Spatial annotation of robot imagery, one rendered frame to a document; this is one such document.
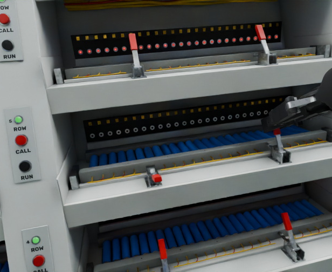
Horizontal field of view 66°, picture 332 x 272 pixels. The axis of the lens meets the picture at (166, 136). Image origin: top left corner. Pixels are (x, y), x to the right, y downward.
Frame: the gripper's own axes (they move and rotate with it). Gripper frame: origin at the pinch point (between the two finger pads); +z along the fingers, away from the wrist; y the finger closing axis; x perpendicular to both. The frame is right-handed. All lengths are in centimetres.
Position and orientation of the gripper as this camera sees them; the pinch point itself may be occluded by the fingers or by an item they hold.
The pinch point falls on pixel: (277, 121)
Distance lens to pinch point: 56.3
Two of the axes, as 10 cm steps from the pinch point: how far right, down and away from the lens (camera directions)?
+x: -1.7, -9.7, 1.7
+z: -1.4, 2.0, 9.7
